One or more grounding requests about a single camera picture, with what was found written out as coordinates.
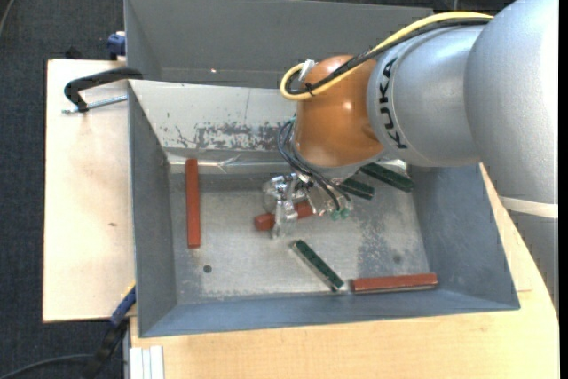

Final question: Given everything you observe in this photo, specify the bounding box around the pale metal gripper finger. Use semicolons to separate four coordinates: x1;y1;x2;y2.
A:
270;197;288;240
285;200;300;233

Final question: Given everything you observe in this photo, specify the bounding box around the red-brown flat block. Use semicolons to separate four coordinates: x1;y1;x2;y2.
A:
185;158;202;249
253;200;317;233
350;272;439;295

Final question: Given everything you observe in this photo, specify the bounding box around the grey metal bin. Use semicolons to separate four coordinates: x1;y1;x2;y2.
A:
122;0;521;338

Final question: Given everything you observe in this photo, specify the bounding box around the dark green flat block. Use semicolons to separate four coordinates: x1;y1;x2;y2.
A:
289;239;346;294
359;162;416;193
338;176;376;201

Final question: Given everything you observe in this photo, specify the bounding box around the pale wood board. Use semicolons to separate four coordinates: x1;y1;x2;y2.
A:
43;59;137;323

